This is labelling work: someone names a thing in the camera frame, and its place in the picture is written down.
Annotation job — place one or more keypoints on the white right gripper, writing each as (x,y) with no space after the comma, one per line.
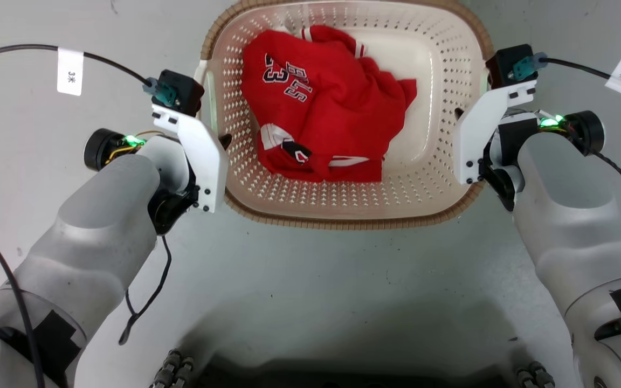
(475,134)

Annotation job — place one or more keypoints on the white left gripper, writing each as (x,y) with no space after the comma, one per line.
(202,156)

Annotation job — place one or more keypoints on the cream perforated plastic laundry basket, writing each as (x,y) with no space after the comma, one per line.
(343,207)

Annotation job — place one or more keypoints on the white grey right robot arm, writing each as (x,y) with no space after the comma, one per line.
(574,226)

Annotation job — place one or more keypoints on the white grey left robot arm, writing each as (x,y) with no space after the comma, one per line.
(95,231)

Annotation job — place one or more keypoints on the red basketball jersey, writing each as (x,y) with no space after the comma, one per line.
(332,108)

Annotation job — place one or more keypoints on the dark robot wheeled base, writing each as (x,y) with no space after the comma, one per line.
(343,377)

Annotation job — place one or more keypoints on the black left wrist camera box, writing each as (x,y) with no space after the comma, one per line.
(184,92)

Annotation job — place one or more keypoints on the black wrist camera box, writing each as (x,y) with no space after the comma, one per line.
(184,92)
(507,64)

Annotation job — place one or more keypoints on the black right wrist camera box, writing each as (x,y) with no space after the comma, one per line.
(507,64)

